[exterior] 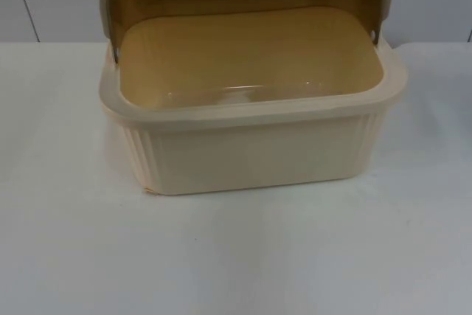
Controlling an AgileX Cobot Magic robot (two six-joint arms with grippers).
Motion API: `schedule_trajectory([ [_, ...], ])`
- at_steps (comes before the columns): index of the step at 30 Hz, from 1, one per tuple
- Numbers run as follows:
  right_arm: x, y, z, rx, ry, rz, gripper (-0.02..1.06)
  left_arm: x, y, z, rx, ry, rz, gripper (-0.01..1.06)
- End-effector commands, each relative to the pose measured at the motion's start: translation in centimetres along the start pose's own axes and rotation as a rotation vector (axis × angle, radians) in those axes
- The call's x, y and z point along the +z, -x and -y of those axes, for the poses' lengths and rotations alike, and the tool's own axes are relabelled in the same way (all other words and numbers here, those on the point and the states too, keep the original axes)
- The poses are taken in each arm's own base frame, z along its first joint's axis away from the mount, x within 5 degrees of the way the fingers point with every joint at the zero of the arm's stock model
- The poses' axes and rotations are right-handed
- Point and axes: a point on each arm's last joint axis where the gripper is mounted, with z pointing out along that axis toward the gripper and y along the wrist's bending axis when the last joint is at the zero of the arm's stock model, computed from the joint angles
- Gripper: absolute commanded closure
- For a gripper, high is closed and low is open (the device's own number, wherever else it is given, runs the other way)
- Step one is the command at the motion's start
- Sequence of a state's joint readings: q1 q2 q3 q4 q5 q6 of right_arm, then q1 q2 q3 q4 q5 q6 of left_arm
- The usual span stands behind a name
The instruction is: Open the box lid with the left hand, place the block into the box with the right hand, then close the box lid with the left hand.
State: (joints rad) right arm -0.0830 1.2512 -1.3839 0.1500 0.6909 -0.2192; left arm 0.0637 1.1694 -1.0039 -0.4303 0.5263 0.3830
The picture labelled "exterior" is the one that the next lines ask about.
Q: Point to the cream box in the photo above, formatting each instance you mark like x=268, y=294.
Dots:
x=258, y=152

